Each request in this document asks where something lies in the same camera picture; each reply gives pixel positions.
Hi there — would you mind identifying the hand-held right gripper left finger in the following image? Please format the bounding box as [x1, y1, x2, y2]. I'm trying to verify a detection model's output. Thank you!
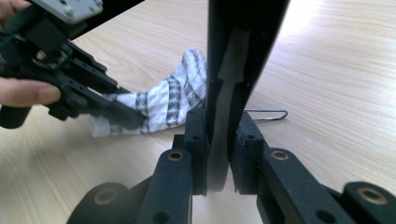
[136, 106, 209, 224]

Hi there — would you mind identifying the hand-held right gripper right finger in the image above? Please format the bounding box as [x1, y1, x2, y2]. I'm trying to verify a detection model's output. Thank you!
[228, 111, 356, 224]

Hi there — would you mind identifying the white patterned cloth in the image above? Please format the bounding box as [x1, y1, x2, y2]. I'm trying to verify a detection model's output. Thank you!
[90, 47, 208, 139]

